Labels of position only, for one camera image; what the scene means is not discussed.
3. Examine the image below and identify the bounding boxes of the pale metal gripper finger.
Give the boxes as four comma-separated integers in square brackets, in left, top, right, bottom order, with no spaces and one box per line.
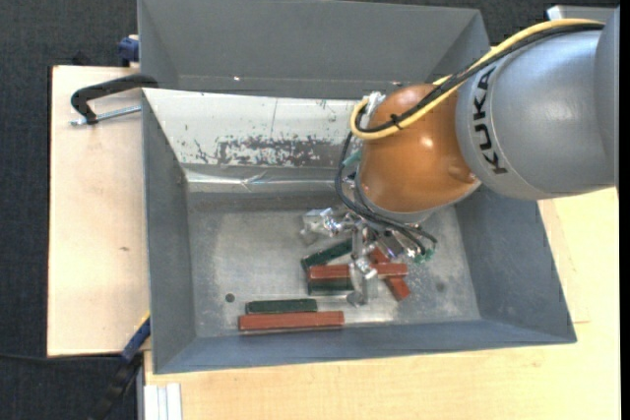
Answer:
[346,259,380,308]
[300,207,347,244]

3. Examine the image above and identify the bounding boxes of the red-brown flat block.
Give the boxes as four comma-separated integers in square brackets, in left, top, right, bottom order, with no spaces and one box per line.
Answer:
[306,264,353,282]
[369,262,410,281]
[368,245,411,302]
[237,310,346,334]

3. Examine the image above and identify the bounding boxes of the dark green flat block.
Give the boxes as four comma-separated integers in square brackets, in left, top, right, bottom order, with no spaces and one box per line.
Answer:
[300,239,356,270]
[244,298,319,316]
[306,277,356,297]

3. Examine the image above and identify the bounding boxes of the grey metal bin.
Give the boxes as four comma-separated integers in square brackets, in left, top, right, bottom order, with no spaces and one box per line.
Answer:
[136,0,578,376]

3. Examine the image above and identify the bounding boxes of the pale wood flat board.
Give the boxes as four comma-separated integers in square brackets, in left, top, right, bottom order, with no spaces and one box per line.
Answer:
[46,64,152,358]

